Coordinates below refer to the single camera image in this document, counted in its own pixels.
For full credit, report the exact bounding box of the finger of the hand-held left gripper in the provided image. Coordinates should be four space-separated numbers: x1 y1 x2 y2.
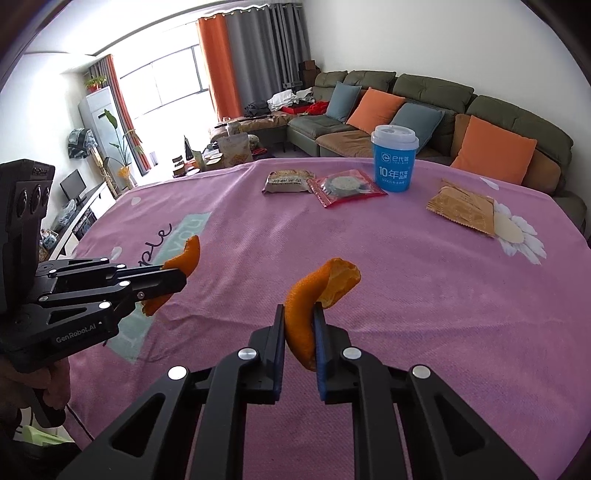
36 257 185 289
28 277 188 320

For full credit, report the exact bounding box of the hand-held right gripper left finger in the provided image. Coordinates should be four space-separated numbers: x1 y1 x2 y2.
55 304 287 480

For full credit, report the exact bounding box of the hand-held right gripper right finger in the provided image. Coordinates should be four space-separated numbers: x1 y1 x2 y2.
314 307 539 480

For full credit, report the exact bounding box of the orange peel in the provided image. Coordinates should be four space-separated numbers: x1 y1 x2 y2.
284 258 362 372
143 234 201 317

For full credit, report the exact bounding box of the person's left hand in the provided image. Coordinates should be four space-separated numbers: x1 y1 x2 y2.
0 362 70 416

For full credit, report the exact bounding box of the white TV cabinet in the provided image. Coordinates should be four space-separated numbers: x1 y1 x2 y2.
44 182 116 259

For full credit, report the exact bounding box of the black monitor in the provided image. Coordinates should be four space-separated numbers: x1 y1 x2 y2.
60 170 86 202

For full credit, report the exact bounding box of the covered standing fan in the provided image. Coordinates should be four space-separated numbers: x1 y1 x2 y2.
67 128 96 160

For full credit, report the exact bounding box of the pink floral blanket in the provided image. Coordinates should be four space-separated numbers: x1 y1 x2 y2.
69 157 587 480

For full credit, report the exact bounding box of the white standing air conditioner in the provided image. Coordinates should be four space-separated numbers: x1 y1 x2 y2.
78 86 139 190

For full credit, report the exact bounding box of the tall leafy plant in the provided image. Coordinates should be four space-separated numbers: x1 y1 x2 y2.
104 108 144 185

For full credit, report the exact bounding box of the striped grey red curtain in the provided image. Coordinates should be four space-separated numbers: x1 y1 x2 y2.
88 54 151 176

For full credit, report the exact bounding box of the beige snack bag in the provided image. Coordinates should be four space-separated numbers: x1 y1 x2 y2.
217 134 254 168

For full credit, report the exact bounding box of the brown biscuit packet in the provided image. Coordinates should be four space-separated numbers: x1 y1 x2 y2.
263 170 315 195

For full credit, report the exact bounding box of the red clear snack packet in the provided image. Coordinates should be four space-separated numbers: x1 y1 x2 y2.
307 170 387 209

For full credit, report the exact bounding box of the large window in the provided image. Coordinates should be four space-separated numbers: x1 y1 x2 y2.
117 44 218 134

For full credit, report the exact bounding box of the flat gold snack packet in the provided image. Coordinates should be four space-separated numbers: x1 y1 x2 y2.
427 180 498 237

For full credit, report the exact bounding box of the blue cup with white lid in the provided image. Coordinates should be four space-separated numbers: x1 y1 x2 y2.
370 124 419 193

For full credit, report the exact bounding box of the orange curtain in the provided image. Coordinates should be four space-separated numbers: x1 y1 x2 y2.
197 14 243 121

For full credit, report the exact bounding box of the white clothes pile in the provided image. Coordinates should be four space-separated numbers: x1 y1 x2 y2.
267 90 315 112

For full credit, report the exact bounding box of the red cloth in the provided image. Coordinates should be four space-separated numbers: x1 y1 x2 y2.
283 102 329 116

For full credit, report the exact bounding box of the blue pillow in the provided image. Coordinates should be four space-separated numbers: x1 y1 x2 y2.
390 102 446 153
326 82 362 123

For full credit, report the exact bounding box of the brown cardboard box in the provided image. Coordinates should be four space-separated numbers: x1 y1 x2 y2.
300 60 320 89

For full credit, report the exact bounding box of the orange pillow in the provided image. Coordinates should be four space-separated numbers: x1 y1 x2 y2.
450 115 537 185
346 88 407 134

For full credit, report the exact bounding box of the green sofa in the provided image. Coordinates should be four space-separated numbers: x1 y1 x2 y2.
210 70 587 232

